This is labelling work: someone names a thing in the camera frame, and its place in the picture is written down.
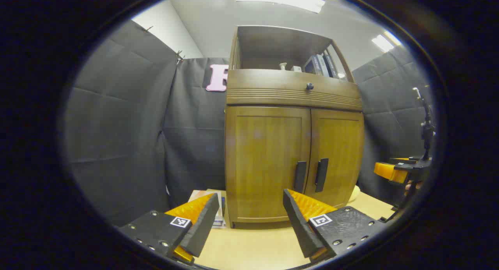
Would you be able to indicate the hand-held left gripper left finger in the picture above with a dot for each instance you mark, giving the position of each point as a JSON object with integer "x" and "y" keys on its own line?
{"x": 204, "y": 223}

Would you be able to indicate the dark blue book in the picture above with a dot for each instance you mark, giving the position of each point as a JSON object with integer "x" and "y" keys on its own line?
{"x": 311, "y": 65}

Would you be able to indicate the black backdrop cloth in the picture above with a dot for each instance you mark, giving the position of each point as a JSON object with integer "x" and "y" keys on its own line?
{"x": 117, "y": 126}

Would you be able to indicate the stack of paperback books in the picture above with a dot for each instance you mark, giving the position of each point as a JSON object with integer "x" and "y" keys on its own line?
{"x": 202, "y": 196}

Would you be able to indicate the wooden cabinet drawer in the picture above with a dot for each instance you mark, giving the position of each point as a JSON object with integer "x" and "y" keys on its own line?
{"x": 273, "y": 83}

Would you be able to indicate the metal cloth clip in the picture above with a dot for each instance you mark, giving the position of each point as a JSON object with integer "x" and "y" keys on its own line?
{"x": 179, "y": 56}
{"x": 148, "y": 29}

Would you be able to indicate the wooden double-door shoe cabinet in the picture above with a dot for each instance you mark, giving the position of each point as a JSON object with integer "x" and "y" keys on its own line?
{"x": 273, "y": 48}

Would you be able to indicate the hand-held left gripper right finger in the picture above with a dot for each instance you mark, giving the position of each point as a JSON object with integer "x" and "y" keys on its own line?
{"x": 298, "y": 223}

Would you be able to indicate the wooden cabinet door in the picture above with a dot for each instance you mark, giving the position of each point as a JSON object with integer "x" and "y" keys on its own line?
{"x": 265, "y": 157}
{"x": 339, "y": 145}

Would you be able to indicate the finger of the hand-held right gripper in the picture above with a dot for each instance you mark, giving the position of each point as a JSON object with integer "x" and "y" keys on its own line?
{"x": 388, "y": 172}
{"x": 401, "y": 160}

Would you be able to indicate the small white box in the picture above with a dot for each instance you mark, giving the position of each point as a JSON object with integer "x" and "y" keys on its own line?
{"x": 296, "y": 69}

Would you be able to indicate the small ceiling light panel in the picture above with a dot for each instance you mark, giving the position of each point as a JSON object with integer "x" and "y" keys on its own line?
{"x": 384, "y": 42}

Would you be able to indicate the light grey book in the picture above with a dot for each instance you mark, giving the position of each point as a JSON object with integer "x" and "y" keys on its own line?
{"x": 322, "y": 64}

